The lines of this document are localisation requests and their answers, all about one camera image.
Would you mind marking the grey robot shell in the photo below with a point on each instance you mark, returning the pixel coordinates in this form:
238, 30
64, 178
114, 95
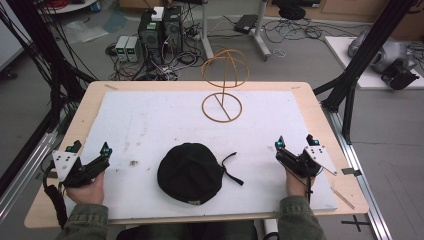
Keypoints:
391, 53

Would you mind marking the white metal stand leg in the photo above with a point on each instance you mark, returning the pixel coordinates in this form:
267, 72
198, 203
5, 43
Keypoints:
206, 33
261, 33

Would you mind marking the teal sheet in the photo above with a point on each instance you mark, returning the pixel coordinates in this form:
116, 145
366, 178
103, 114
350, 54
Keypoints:
115, 21

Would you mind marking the round white table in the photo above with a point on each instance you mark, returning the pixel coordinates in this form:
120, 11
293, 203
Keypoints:
71, 6

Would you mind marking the aluminium rail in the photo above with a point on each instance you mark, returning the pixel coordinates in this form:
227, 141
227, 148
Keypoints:
26, 173
360, 186

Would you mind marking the thin wooden stick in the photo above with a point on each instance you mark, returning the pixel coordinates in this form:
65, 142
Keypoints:
342, 198

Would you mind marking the white pole under table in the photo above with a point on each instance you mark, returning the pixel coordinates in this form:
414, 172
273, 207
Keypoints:
270, 230

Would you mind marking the flat black box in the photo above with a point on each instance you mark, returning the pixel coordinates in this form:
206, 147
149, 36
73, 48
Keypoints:
246, 24

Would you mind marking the clear plastic sheet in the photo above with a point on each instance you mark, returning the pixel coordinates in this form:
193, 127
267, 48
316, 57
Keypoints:
83, 31

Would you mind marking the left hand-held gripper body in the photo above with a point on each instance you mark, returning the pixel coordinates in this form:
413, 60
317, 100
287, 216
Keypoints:
71, 173

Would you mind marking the white platform board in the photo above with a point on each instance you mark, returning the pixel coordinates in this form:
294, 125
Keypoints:
343, 53

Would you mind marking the black device on platform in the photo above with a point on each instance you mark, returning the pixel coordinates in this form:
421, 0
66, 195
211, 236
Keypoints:
400, 76

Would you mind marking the black stool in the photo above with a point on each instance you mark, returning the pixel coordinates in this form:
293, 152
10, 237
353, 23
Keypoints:
292, 12

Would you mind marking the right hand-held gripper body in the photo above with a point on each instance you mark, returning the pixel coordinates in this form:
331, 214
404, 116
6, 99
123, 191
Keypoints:
301, 165

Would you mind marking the grey power supply unit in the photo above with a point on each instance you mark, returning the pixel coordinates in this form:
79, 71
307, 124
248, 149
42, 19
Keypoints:
121, 48
132, 49

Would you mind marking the white box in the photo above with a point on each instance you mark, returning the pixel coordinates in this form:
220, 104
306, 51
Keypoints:
157, 13

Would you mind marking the person's right hand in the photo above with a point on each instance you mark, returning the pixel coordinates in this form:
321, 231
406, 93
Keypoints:
296, 186

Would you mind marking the grey tape strip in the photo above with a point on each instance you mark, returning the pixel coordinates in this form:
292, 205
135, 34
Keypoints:
351, 171

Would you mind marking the white foam mat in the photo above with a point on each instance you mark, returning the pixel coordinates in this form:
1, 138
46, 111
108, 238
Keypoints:
186, 120

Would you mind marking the person's left hand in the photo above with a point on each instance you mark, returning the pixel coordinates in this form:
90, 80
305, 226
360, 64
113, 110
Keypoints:
87, 193

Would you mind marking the black metal frame strut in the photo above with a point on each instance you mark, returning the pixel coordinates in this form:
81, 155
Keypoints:
363, 53

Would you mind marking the blue tape roll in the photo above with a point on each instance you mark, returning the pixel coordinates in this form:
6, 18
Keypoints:
95, 6

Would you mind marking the black computer tower green label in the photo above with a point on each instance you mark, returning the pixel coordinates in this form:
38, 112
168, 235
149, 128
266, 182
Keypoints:
150, 36

